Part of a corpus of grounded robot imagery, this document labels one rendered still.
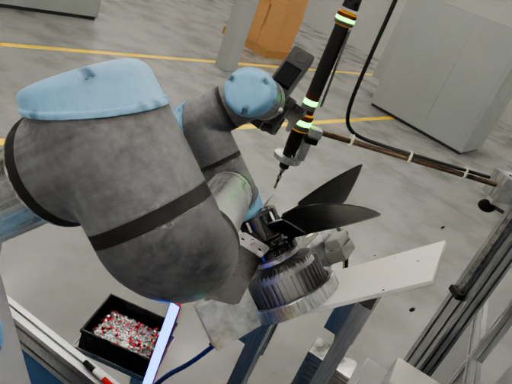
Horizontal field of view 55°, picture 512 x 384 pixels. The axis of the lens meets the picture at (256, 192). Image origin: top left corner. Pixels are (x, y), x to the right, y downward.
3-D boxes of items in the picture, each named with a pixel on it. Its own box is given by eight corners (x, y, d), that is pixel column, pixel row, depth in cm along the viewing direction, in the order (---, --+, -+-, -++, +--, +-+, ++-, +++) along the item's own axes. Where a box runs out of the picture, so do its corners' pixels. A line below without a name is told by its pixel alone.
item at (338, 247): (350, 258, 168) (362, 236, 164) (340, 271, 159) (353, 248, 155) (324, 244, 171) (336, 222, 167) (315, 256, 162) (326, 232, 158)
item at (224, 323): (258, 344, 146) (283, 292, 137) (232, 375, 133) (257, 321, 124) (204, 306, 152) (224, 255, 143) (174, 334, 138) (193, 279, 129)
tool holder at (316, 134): (304, 158, 126) (318, 124, 122) (309, 171, 120) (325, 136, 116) (271, 149, 124) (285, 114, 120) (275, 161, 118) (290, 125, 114)
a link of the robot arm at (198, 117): (184, 177, 81) (244, 150, 78) (153, 113, 79) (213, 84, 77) (196, 168, 88) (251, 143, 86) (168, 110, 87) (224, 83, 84)
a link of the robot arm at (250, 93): (209, 79, 75) (260, 55, 74) (228, 88, 86) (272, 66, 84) (229, 126, 75) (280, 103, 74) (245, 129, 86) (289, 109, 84)
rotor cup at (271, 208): (298, 235, 148) (280, 196, 147) (292, 248, 134) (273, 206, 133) (255, 253, 151) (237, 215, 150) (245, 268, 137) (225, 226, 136)
